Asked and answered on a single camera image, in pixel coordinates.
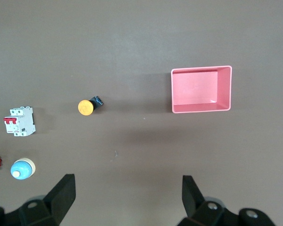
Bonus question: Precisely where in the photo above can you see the white circuit breaker red switches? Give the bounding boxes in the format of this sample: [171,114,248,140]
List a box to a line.
[3,106,36,137]

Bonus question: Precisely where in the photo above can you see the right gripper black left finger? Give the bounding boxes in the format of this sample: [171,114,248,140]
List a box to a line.
[4,173,76,226]

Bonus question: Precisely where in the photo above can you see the pink plastic bin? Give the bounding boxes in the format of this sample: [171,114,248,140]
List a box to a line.
[171,65,233,114]

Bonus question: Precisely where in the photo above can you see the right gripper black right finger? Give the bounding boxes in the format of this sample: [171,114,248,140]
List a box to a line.
[178,175,241,226]

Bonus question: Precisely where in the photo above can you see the yellow push button black base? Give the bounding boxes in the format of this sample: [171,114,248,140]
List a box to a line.
[77,95,105,116]

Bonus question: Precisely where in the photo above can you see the blue dome bell cream base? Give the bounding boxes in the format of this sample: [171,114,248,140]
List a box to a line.
[10,157,36,181]

